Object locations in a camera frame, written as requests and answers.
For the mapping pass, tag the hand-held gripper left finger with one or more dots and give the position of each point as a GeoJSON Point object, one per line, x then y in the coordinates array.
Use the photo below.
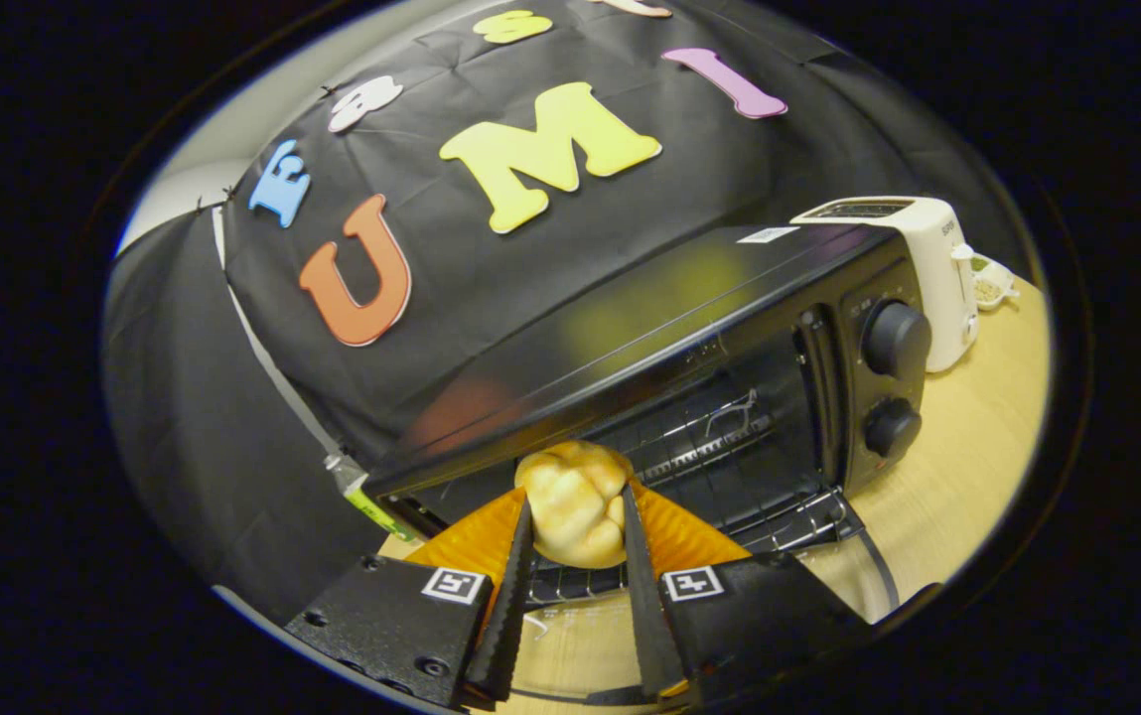
{"type": "Point", "coordinates": [510, 616]}

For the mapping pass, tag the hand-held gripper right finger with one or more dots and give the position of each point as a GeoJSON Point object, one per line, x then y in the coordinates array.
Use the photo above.
{"type": "Point", "coordinates": [644, 616]}

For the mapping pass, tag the green label plastic bottle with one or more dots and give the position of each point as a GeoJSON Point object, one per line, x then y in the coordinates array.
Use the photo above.
{"type": "Point", "coordinates": [371, 506]}

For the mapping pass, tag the black backdrop cloth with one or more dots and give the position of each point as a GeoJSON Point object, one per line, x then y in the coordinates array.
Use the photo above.
{"type": "Point", "coordinates": [491, 288]}

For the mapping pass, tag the small white seed dish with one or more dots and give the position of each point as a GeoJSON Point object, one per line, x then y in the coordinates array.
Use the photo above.
{"type": "Point", "coordinates": [989, 286]}

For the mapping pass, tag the black toaster oven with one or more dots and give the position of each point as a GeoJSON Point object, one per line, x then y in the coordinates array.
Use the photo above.
{"type": "Point", "coordinates": [689, 298]}

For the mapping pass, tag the golden bread roll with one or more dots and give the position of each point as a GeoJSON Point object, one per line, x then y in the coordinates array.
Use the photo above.
{"type": "Point", "coordinates": [570, 506]}

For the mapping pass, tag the white slot toaster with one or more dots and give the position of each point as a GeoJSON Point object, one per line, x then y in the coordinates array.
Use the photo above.
{"type": "Point", "coordinates": [937, 268]}

